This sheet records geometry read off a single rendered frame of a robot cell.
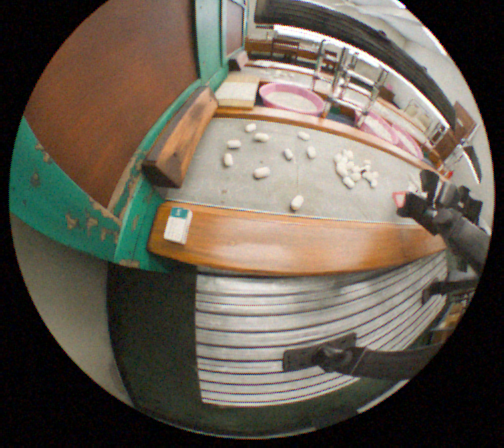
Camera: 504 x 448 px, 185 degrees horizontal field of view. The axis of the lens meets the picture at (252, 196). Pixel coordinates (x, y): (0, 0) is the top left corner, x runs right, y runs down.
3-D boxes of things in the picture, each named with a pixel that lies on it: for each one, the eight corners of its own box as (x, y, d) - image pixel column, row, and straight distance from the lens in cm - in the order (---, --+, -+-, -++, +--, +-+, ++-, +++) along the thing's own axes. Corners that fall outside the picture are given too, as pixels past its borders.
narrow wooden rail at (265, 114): (447, 196, 171) (454, 189, 169) (207, 136, 60) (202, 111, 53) (445, 190, 173) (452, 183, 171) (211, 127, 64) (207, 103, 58)
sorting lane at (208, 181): (461, 226, 165) (462, 224, 165) (168, 203, 38) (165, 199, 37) (451, 192, 170) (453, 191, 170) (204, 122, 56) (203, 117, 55)
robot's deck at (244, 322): (440, 304, 124) (445, 303, 123) (204, 394, 60) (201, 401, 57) (415, 169, 125) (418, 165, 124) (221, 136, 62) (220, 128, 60)
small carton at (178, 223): (185, 244, 29) (180, 242, 27) (168, 240, 30) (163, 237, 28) (192, 213, 30) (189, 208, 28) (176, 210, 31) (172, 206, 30)
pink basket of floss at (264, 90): (329, 123, 76) (336, 106, 72) (289, 140, 56) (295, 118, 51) (288, 96, 88) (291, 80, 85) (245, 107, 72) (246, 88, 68)
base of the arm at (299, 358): (293, 364, 35) (290, 386, 40) (374, 336, 45) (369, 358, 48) (283, 349, 42) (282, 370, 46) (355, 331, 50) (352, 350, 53)
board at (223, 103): (252, 109, 52) (252, 106, 52) (206, 108, 55) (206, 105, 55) (260, 78, 82) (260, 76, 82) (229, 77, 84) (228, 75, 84)
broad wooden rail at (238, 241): (451, 246, 168) (467, 238, 164) (178, 261, 49) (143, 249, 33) (449, 232, 168) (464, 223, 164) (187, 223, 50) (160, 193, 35)
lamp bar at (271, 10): (453, 133, 66) (463, 119, 66) (252, 23, 30) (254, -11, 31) (441, 117, 70) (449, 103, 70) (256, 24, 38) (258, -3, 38)
